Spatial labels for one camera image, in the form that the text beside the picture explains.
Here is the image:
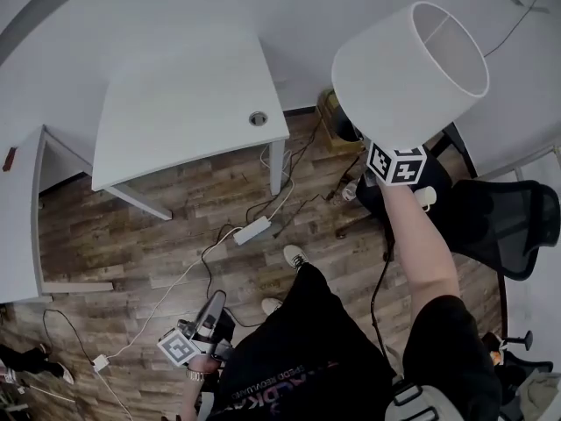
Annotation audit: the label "long white floor cable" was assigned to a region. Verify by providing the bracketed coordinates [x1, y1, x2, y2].
[107, 225, 240, 361]

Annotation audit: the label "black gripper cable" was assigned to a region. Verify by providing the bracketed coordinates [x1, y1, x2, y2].
[370, 234, 395, 359]

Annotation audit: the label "person's black trousers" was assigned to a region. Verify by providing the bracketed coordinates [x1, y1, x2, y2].
[236, 260, 387, 367]

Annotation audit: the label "grey metal frame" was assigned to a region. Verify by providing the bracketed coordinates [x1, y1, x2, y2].
[477, 145, 561, 182]

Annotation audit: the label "person's left hand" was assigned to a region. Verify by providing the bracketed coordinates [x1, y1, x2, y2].
[188, 353, 222, 375]

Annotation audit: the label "white square table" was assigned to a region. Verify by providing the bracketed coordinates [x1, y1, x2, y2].
[90, 36, 291, 222]

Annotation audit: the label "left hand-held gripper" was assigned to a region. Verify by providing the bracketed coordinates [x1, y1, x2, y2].
[156, 289, 234, 368]

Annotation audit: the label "cream ceramic mug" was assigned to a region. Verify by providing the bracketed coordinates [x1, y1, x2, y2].
[414, 185, 438, 212]

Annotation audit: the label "person's black t-shirt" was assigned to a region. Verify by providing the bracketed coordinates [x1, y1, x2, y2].
[209, 296, 503, 421]

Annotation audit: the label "black floor cable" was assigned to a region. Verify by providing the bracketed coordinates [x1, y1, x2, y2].
[200, 224, 264, 328]

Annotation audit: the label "white power strip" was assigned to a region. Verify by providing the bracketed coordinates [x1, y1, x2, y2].
[232, 216, 272, 246]

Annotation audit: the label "white looped cable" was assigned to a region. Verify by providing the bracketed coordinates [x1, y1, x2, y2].
[259, 145, 295, 225]

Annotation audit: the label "white curved desk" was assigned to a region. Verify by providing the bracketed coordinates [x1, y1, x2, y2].
[0, 124, 115, 304]

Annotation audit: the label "brown cardboard box stack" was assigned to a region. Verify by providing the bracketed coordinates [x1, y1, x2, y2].
[316, 88, 367, 153]

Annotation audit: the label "person's white shoe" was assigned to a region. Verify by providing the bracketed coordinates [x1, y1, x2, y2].
[261, 297, 285, 318]
[283, 244, 310, 272]

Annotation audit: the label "black mesh office chair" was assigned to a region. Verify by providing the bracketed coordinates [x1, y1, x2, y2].
[354, 123, 561, 341]

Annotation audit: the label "person's left forearm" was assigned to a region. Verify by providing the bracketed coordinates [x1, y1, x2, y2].
[177, 379, 205, 421]

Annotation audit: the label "thin white cable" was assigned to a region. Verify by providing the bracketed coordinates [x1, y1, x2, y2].
[94, 368, 135, 421]

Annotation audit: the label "person's right forearm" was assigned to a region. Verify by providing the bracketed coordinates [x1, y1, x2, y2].
[380, 182, 462, 319]

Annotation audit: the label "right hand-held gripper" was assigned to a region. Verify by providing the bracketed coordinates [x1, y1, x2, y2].
[365, 140, 428, 189]

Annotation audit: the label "person's right white shoe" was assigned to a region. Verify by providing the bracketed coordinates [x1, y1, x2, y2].
[283, 244, 310, 272]

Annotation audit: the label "black cable to boxes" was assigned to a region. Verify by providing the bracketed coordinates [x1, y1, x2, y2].
[245, 120, 323, 236]

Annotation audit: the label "person's left white shoe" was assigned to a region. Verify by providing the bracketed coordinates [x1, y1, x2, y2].
[261, 297, 285, 318]

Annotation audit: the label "white shade table lamp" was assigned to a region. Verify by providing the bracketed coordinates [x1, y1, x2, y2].
[331, 1, 491, 149]

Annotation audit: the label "light grey waist bag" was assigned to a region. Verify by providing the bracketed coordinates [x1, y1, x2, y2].
[384, 379, 465, 421]

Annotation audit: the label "thin black cable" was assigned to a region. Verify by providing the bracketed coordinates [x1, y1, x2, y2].
[41, 308, 96, 364]

